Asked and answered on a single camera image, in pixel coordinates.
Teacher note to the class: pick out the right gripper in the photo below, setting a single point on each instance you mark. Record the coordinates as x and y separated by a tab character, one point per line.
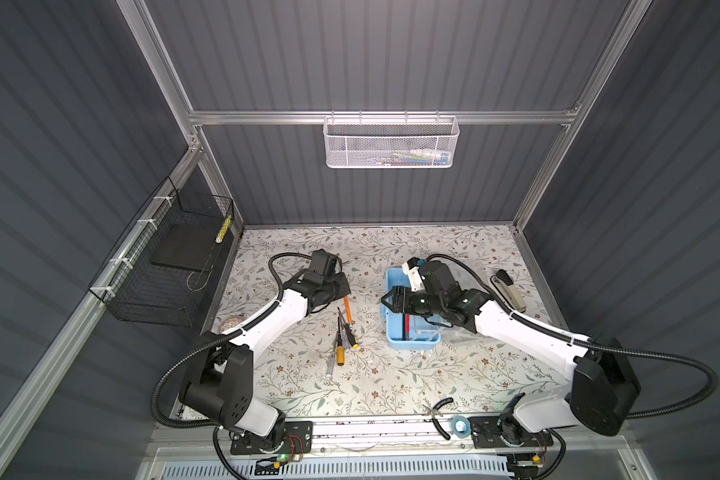
400	300

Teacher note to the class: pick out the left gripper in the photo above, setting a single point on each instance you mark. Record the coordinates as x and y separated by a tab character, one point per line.
343	286

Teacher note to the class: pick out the thin orange precision screwdriver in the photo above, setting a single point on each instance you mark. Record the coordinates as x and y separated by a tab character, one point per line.
347	310

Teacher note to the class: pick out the light blue plastic toolbox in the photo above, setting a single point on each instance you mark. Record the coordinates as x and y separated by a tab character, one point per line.
418	319

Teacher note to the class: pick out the yellow black screwdriver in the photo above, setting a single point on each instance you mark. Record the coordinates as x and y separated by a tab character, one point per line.
346	329

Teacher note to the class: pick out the clear handled small screwdriver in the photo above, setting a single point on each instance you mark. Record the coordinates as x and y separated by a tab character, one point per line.
331	363

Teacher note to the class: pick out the orange handled screwdriver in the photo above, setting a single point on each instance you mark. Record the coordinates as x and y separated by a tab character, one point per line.
339	349

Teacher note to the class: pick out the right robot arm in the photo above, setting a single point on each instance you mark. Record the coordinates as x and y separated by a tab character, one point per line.
600	387

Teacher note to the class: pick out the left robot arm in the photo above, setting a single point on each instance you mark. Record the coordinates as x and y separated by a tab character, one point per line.
219	382

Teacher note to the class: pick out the black beige stapler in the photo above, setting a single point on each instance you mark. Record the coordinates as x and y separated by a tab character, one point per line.
508	290

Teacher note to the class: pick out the yellow marker in basket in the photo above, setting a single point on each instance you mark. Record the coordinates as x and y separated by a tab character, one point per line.
219	238

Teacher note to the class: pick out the blue tape roll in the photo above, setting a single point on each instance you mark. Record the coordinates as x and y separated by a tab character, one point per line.
460	426

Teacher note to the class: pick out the black foam pad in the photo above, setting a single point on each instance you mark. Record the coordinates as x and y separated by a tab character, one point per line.
186	247

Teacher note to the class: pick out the markers in white basket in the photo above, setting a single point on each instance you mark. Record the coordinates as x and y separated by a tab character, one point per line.
424	158

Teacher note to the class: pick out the white perforated vent strip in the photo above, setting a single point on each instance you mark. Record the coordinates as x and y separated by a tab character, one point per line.
399	467

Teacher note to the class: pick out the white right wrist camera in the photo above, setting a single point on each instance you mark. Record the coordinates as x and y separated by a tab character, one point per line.
411	269

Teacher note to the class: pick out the white wire mesh basket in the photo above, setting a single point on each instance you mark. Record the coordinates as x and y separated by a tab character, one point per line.
351	141

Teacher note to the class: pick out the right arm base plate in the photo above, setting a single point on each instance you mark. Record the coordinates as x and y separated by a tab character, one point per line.
493	431

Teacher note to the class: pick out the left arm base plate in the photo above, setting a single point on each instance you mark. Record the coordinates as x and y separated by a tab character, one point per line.
296	438

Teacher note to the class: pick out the black wire basket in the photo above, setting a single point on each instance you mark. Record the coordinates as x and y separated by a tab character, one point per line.
134	290

